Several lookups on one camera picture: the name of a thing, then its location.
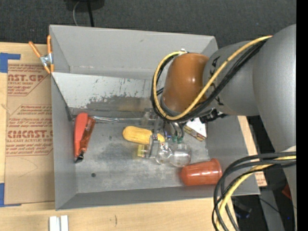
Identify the black cylinder on white bracket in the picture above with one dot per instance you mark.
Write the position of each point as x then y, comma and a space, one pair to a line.
213, 115

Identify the red plastic packet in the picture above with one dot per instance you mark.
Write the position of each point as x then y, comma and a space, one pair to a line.
80, 136

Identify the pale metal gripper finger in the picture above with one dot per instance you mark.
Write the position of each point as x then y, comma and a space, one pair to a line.
154, 148

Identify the clear glass bottle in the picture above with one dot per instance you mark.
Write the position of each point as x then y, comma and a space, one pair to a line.
179, 156

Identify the red-orange plastic cup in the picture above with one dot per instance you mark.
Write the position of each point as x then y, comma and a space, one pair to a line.
202, 173

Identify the yellow toy corn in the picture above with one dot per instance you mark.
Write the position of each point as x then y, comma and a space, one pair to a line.
136, 134

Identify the brown cardboard board red print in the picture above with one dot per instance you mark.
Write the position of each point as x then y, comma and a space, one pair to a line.
26, 172

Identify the grey metal bin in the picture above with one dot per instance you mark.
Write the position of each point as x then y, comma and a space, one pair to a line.
125, 177

